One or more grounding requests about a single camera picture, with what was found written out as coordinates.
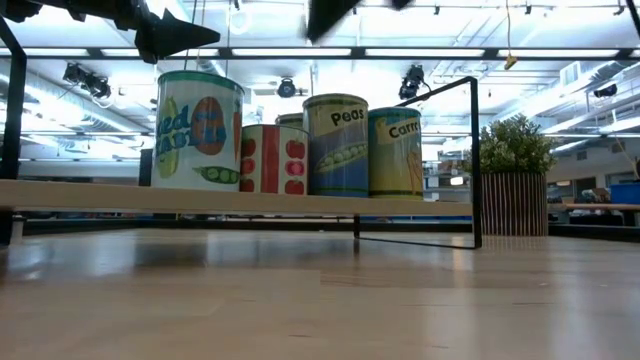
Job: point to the wooden shelf black metal ends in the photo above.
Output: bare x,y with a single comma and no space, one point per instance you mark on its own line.
250,202

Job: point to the tall tin can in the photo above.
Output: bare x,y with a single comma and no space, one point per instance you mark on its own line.
291,120

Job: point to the potted plant ribbed pot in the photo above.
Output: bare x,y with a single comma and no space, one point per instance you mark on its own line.
515,190

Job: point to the black ceiling spotlight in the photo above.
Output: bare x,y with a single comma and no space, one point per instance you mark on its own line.
87,82
286,88
411,82
605,91

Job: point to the peas tin can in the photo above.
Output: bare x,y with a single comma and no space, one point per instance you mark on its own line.
337,150

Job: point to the blue plastic bin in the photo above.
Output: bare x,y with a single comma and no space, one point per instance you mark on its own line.
625,193

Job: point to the mixed vegetables tin can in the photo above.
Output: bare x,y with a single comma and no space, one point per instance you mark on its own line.
197,135

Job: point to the tomato print short tin can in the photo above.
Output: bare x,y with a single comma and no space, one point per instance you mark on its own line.
272,160

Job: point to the wooden side table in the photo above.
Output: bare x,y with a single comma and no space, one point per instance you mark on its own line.
595,206

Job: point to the black metal rig frame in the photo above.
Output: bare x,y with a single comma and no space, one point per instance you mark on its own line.
150,227

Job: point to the small black box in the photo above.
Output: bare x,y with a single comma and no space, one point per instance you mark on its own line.
145,167

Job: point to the carrots tin can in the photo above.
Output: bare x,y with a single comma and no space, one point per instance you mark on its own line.
395,160

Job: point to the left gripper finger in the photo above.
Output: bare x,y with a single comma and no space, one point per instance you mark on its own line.
170,40

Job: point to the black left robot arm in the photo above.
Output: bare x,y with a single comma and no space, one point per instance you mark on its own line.
20,9

